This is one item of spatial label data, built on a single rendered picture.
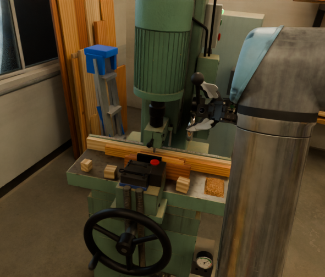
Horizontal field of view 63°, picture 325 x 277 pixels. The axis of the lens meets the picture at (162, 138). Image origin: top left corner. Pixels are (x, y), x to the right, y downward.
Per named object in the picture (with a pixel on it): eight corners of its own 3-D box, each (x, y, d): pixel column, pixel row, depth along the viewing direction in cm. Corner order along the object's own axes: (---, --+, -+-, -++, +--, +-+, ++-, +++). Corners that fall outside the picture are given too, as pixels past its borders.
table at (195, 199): (53, 201, 94) (50, 187, 91) (90, 155, 120) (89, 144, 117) (226, 238, 85) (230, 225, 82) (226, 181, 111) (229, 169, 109)
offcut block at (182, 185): (175, 190, 95) (176, 181, 93) (178, 184, 97) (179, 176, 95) (186, 193, 94) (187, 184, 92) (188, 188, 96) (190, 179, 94)
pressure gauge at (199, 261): (193, 269, 100) (197, 255, 96) (194, 260, 104) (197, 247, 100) (210, 273, 99) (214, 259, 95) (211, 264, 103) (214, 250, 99)
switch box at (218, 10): (200, 46, 110) (206, 4, 102) (202, 43, 119) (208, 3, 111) (215, 48, 109) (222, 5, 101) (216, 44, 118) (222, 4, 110)
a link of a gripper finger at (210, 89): (211, 71, 75) (226, 95, 80) (198, 72, 81) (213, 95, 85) (204, 78, 75) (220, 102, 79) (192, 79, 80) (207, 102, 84)
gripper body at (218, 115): (226, 96, 78) (254, 103, 84) (207, 96, 85) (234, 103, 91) (222, 122, 78) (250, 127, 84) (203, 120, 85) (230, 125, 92)
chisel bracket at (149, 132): (142, 149, 101) (143, 129, 97) (151, 132, 113) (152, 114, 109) (161, 153, 100) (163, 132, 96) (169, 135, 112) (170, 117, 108)
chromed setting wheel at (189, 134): (183, 146, 111) (187, 118, 104) (187, 132, 121) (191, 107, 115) (191, 147, 110) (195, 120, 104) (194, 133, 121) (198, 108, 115)
